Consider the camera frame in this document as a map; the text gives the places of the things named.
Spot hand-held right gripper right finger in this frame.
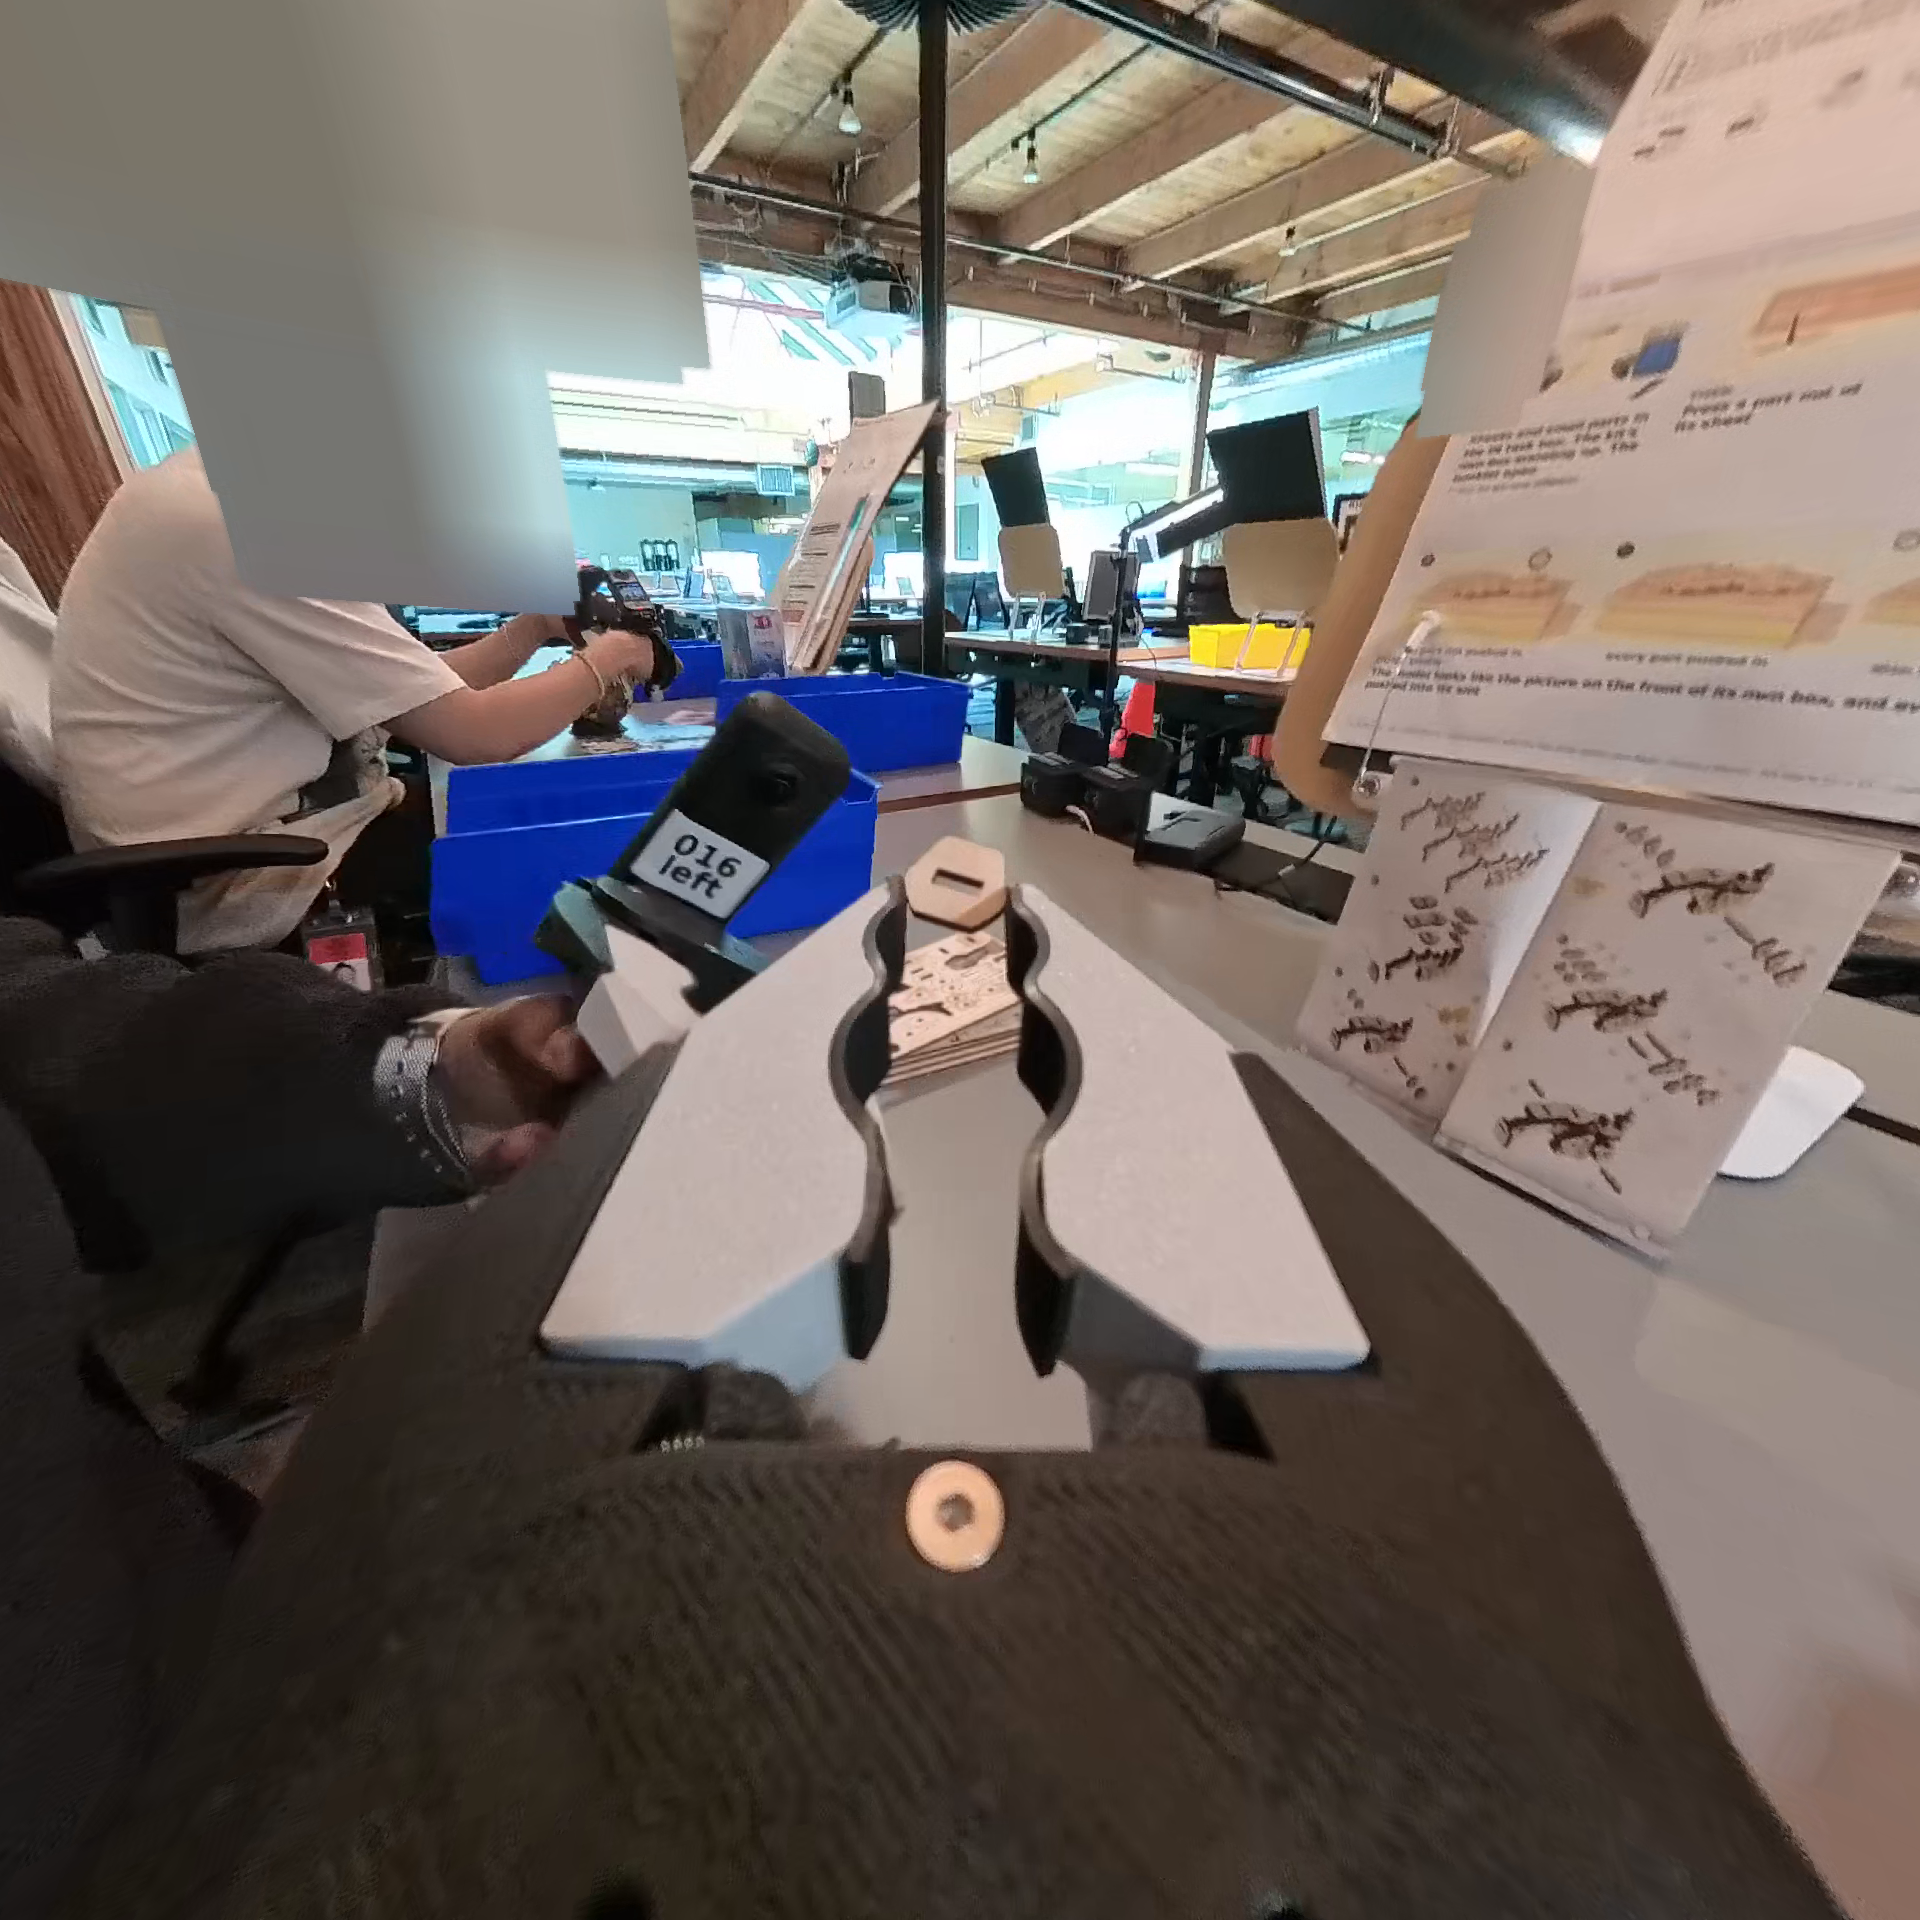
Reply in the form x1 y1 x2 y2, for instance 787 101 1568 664
1005 880 1375 1378

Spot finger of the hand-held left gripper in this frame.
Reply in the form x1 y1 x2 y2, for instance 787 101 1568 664
575 927 703 1079

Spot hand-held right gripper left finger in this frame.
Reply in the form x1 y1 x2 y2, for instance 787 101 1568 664
537 880 912 1395

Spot stack of wooden puzzle sheets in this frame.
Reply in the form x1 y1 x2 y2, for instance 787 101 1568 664
882 926 1023 1091

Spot person's left forearm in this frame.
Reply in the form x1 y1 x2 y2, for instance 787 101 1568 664
0 912 481 1276

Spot grey desk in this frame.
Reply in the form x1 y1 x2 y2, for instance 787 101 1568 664
365 734 1920 1920

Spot person's left hand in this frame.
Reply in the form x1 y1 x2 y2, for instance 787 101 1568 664
431 993 605 1189

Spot small blue plastic bin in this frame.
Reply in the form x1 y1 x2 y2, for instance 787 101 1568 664
715 668 970 777

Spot large blue plastic bin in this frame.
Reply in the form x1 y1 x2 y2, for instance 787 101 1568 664
428 740 882 988

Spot hexagonal wooden piece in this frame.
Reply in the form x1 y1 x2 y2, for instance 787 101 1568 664
903 840 1013 926

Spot tilted wooden clipboard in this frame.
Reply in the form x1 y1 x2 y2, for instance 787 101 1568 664
772 399 944 673

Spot black charger block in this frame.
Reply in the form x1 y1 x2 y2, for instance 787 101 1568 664
1022 752 1154 837

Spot flat black box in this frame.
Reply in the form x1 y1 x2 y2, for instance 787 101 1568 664
1138 801 1251 875

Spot black support pole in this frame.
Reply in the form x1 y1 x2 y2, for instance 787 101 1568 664
912 0 952 677

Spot puzzle assembly booklet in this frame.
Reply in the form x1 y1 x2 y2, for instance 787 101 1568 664
1296 752 1904 1250

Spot black office chair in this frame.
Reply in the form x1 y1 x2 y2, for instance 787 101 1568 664
0 765 334 960

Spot ceiling projector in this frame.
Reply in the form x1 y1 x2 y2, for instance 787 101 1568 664
822 252 921 335

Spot black panel on stand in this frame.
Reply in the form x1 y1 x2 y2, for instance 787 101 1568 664
1203 408 1331 528

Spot wooden clipboard stand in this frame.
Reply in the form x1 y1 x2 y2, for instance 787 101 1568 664
1272 418 1450 822

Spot white stand base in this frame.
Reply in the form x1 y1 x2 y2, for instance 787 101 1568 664
1714 1045 1867 1180

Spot person's black clothing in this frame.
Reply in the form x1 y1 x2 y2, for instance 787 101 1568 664
0 1109 377 1920

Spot printed instruction sheet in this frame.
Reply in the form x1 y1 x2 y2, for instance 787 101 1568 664
1321 0 1920 826

